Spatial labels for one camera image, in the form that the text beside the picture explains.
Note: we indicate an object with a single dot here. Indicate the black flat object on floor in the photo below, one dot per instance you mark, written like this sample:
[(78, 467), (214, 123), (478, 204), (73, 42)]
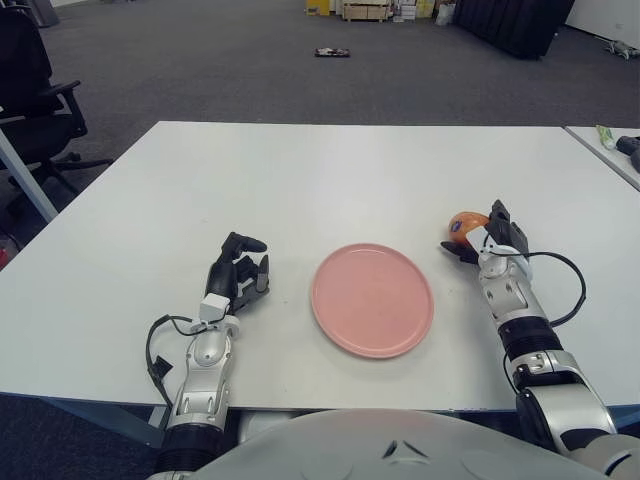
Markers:
[(332, 52)]

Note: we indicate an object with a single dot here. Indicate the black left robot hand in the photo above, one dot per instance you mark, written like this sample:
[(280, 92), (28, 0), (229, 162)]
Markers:
[(222, 277)]

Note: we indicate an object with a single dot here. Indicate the white grey robot torso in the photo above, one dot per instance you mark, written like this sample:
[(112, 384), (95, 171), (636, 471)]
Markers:
[(350, 445)]

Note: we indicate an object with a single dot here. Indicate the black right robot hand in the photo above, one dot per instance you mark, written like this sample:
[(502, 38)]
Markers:
[(507, 232)]

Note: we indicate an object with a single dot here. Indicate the small red object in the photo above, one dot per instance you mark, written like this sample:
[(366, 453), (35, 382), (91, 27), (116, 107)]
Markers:
[(3, 252)]

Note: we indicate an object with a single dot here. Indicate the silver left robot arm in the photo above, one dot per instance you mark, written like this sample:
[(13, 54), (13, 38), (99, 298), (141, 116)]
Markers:
[(207, 360)]

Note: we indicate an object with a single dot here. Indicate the wooden crate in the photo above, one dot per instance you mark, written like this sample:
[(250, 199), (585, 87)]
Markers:
[(365, 10)]

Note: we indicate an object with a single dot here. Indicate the light grey slanted desk leg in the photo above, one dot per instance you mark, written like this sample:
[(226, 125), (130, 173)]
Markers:
[(25, 170)]

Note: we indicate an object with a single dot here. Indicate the pink round plate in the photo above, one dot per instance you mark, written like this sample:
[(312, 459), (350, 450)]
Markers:
[(372, 300)]

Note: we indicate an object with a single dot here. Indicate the green white packet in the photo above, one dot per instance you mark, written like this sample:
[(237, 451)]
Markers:
[(605, 136)]

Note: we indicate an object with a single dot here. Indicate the black grey tool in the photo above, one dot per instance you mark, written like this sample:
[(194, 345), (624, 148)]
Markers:
[(631, 146)]

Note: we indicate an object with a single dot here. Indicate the black cabinet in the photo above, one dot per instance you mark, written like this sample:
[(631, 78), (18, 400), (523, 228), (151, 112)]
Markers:
[(515, 25)]

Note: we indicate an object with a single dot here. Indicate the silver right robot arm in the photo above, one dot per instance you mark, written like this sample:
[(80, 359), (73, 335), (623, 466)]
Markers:
[(510, 295)]

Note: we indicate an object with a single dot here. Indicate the white bag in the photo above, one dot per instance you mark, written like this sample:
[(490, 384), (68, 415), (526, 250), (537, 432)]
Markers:
[(445, 14)]

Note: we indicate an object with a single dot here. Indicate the black office chair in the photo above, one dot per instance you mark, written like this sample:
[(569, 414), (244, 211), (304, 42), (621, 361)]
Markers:
[(30, 100)]

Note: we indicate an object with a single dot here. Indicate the grey object on floor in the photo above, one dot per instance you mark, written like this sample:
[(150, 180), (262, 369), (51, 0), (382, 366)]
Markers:
[(620, 48)]

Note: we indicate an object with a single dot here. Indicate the yellow box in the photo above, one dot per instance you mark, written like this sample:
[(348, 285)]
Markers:
[(318, 6)]

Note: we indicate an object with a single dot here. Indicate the red yellow apple with sticker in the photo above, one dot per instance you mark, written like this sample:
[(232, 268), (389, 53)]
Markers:
[(462, 222)]

